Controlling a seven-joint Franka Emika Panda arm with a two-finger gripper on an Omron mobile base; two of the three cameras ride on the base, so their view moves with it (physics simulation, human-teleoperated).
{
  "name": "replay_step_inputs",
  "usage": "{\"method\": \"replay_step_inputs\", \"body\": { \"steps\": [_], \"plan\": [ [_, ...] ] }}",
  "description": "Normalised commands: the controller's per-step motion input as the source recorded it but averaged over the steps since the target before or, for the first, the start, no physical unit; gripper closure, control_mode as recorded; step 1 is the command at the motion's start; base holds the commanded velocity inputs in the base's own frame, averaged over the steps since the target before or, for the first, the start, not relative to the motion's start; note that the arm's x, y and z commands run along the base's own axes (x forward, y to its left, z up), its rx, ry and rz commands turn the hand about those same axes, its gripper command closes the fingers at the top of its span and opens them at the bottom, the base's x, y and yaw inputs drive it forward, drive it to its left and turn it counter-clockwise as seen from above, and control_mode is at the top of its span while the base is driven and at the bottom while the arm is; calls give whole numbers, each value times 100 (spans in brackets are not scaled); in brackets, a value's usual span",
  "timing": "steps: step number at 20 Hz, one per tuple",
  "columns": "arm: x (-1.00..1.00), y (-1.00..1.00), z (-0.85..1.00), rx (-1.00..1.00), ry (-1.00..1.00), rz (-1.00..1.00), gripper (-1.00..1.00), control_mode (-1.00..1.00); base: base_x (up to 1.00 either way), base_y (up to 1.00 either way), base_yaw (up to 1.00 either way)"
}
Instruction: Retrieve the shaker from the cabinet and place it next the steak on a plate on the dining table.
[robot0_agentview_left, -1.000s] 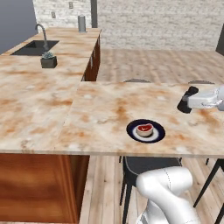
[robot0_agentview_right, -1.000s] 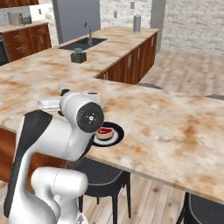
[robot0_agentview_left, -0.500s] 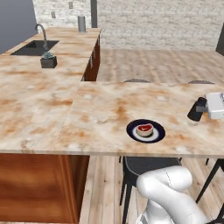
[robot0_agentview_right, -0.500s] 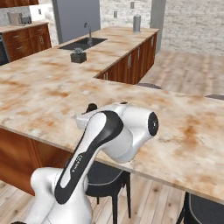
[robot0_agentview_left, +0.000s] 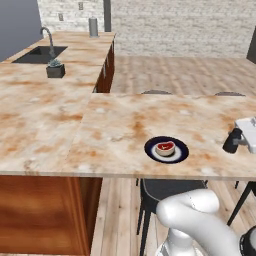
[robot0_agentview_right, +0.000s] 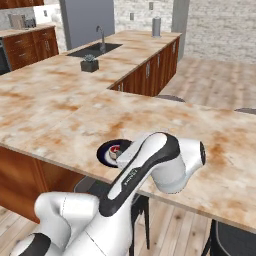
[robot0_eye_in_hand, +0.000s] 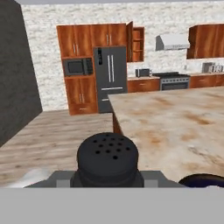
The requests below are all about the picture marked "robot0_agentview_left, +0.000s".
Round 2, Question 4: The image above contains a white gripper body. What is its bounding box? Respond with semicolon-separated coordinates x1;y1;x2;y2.
234;116;256;155

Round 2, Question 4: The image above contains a red steak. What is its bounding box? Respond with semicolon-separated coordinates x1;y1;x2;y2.
155;140;177;158

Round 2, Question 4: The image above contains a dark blue rimmed plate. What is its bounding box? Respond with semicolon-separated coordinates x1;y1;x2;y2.
143;135;190;165

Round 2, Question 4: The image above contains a wooden island cabinet panel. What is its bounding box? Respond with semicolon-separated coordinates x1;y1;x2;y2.
0;174;104;256

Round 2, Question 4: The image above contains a dark stool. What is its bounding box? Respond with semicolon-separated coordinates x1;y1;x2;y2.
140;88;174;96
213;91;247;98
135;177;210;256
226;180;256;227

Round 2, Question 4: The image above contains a dark tall appliance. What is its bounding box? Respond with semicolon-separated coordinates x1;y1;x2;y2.
246;24;256;65

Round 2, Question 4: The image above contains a wooden cupboard run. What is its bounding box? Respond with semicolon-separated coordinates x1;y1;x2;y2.
92;32;117;94

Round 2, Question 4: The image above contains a dark grey pillar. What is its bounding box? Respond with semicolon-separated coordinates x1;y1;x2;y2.
102;0;113;33

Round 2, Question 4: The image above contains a grey cylindrical canister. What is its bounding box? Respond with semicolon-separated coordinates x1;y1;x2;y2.
87;16;100;39

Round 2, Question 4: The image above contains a succulent in dark pot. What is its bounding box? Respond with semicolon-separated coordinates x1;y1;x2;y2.
45;58;67;80

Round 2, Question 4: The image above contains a grey curved tap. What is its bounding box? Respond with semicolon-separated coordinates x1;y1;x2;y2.
40;26;57;60

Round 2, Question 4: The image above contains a dark sink basin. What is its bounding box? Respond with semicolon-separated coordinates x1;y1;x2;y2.
11;45;69;65

